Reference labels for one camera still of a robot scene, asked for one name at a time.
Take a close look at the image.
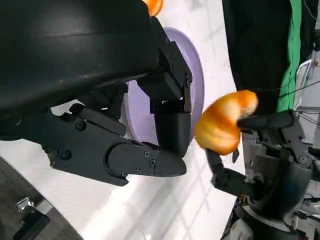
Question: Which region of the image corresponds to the black box under table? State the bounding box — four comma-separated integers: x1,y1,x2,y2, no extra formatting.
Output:
11,209,52,240

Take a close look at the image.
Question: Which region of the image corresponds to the lilac plate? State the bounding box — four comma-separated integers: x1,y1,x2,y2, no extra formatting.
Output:
119,27,206,151

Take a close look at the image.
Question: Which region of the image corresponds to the black cloth backdrop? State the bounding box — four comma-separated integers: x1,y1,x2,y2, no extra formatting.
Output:
221,0,315,113

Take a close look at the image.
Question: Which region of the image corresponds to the silver metal clamp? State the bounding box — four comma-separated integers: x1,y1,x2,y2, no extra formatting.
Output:
14,197,36,215

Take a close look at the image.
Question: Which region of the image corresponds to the green cloth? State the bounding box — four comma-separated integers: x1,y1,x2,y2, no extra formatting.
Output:
276,0,314,114

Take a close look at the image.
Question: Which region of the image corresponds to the orange toy bread roll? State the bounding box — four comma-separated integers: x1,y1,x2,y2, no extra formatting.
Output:
144,0,166,17
194,89,260,157

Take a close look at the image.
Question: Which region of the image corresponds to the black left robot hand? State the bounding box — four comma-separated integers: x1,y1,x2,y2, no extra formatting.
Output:
0,0,194,187

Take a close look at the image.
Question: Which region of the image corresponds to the thin black cable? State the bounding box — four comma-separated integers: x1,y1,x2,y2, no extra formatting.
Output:
276,81,320,100

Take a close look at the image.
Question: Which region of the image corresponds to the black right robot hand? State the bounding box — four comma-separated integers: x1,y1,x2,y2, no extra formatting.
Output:
205,109,316,222

